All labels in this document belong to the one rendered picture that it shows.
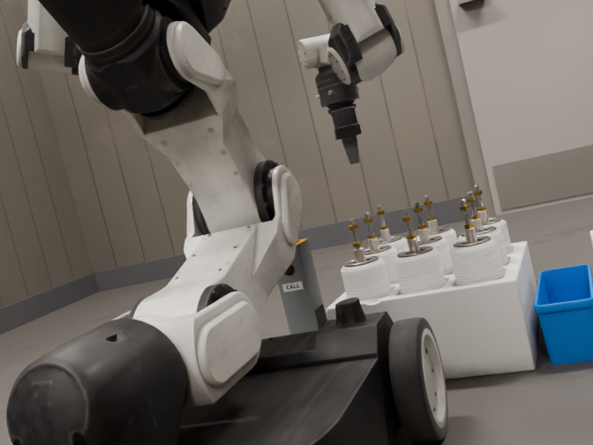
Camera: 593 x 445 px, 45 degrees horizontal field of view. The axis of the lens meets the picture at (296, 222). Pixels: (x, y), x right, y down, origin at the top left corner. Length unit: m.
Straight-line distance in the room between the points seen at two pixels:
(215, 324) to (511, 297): 0.68
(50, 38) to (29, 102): 2.97
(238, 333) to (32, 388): 0.30
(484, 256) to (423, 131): 2.30
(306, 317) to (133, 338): 0.81
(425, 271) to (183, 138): 0.58
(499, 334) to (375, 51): 0.59
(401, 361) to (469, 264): 0.38
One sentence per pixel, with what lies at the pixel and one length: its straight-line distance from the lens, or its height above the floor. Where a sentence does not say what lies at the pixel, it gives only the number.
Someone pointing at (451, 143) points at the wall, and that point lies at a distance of 3.70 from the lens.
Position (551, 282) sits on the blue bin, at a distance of 1.74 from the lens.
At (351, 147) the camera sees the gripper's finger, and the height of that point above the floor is 0.49.
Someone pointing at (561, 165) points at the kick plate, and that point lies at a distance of 3.64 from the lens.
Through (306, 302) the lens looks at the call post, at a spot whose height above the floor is 0.18.
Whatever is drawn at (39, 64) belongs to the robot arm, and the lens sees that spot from 1.57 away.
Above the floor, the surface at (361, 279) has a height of 0.22.
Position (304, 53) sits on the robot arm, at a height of 0.72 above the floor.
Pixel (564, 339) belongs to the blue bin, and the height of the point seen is 0.05.
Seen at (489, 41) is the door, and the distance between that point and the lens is 3.64.
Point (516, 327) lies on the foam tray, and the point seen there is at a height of 0.09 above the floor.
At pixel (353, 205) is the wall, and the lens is 3.82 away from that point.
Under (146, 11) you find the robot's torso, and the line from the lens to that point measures 1.06.
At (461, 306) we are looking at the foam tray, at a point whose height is 0.14.
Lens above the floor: 0.50
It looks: 5 degrees down
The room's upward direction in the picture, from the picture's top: 14 degrees counter-clockwise
